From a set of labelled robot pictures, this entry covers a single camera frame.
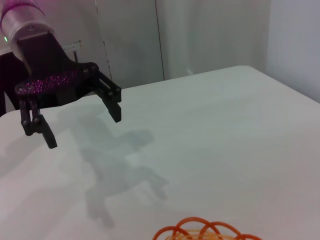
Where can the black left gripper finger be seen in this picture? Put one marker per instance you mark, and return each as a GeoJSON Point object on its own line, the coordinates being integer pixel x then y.
{"type": "Point", "coordinates": [113, 107]}
{"type": "Point", "coordinates": [47, 135]}

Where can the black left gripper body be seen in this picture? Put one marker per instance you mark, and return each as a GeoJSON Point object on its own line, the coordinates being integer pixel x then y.
{"type": "Point", "coordinates": [47, 65]}

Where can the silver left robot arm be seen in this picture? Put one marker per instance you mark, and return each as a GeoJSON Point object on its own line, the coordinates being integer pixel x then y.
{"type": "Point", "coordinates": [20, 20]}

